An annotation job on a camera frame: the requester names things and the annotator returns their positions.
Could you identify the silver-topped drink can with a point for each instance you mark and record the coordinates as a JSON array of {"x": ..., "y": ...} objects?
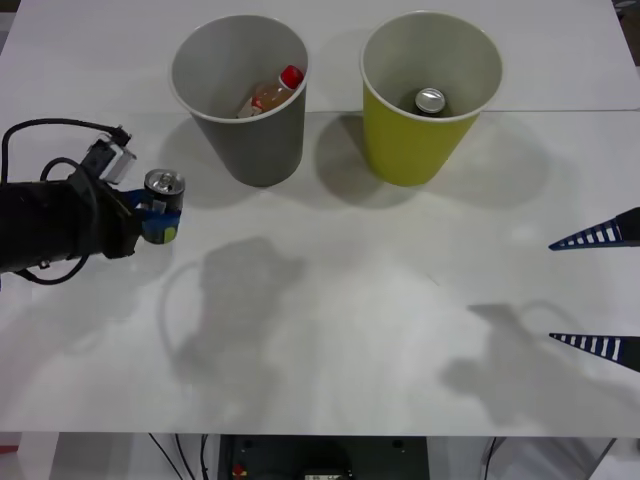
[{"x": 430, "y": 100}]

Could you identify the yellow-green plastic waste bin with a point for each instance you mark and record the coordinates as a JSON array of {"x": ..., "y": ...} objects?
[{"x": 410, "y": 150}]

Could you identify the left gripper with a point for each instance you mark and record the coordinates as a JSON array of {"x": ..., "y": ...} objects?
[{"x": 107, "y": 225}]

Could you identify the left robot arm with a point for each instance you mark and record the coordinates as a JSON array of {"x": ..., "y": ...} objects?
[{"x": 30, "y": 225}]

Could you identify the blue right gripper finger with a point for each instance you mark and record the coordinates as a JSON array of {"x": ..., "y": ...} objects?
[
  {"x": 627, "y": 230},
  {"x": 627, "y": 350}
]

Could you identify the black drink can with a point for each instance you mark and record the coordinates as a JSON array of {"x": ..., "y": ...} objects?
[{"x": 165, "y": 184}]

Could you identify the grey plastic waste bin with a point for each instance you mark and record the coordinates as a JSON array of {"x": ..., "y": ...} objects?
[{"x": 260, "y": 150}]

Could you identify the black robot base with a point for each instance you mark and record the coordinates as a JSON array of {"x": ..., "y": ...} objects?
[{"x": 300, "y": 452}]

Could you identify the red-capped plastic bottle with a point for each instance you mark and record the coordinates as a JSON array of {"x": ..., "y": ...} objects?
[{"x": 271, "y": 96}]

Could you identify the red stop button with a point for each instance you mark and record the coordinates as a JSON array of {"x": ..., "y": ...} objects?
[{"x": 240, "y": 470}]

